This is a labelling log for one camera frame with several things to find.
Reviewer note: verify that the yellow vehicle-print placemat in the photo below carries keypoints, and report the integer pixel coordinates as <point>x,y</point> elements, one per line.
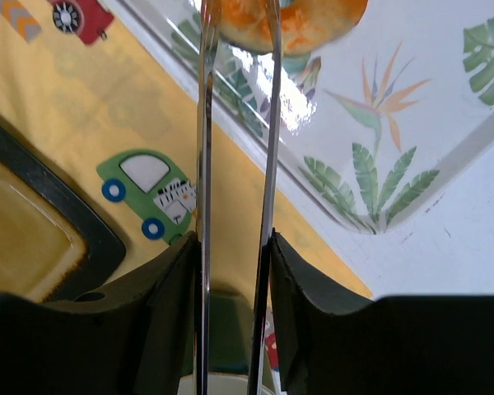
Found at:
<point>78,105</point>

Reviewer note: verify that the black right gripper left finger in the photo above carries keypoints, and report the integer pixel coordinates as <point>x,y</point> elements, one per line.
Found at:
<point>128,336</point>

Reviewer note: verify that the white leaf-pattern tray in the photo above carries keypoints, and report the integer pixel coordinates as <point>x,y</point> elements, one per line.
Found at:
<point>372,124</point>

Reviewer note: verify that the black square plate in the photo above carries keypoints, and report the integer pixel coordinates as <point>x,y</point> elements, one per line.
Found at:
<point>53,245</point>

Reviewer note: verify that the silver metal tongs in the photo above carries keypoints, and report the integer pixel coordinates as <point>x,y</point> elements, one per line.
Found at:
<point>210,24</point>

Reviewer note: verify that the dark green mug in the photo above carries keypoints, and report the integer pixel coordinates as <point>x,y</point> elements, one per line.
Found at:
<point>230,339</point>

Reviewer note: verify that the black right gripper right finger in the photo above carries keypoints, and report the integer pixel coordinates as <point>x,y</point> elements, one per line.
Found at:
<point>331,340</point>

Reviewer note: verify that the twisted orange-white bread roll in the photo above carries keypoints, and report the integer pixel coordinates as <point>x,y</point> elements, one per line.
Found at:
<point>305,25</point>

